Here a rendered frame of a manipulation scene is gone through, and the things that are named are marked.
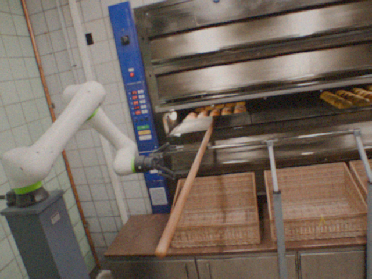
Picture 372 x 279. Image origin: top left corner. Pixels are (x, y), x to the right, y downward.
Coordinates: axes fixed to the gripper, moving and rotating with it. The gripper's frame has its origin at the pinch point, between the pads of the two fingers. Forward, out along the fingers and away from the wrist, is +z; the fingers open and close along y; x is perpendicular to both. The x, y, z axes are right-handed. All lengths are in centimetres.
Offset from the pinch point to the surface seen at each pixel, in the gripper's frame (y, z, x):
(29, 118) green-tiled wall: -31, -114, -34
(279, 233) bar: 47, 45, 2
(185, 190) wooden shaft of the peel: -1.4, 9.0, 42.8
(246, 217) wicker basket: 59, 27, -40
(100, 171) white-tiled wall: 21, -83, -60
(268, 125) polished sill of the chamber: 0, 49, -58
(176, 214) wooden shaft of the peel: -1, 9, 60
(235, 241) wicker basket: 58, 20, -10
